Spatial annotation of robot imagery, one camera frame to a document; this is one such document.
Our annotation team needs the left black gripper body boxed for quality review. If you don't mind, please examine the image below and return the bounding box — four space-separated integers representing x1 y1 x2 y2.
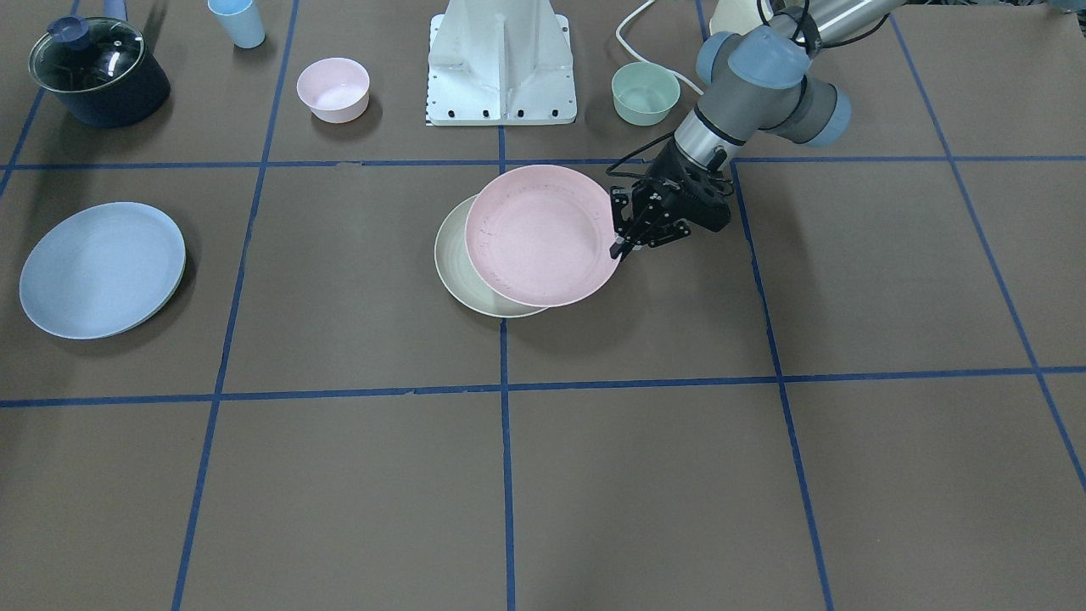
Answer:
643 140 732 249

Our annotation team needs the pink plate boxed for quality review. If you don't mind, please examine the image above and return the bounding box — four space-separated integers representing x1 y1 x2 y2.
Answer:
464 164 619 308

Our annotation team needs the blue plate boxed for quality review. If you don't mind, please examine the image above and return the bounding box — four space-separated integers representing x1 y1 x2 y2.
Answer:
18 201 187 340

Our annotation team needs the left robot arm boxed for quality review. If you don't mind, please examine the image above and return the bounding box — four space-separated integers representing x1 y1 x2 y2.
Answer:
610 1 898 260

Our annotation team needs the green bowl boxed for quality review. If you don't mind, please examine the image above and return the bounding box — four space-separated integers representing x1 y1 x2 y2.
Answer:
610 62 681 126

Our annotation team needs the cream plate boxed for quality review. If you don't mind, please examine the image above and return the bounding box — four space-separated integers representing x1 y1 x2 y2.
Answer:
434 196 546 318

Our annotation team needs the cream toaster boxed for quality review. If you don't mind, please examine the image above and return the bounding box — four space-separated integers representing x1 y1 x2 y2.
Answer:
708 0 773 35

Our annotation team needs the pink bowl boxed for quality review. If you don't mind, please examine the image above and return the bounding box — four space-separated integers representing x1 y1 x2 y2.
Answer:
295 58 370 124

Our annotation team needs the blue cup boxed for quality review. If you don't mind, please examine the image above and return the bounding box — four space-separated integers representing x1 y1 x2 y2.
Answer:
207 0 266 49

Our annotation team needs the dark blue pot with lid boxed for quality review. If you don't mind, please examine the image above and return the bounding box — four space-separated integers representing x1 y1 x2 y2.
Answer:
27 14 171 128

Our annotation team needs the white power cable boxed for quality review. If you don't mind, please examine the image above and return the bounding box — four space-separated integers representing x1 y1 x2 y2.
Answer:
615 0 707 96

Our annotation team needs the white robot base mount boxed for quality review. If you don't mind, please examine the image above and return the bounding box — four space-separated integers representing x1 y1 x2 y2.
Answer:
426 1 578 126

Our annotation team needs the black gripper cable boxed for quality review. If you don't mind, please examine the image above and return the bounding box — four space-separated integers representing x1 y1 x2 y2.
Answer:
606 17 887 179

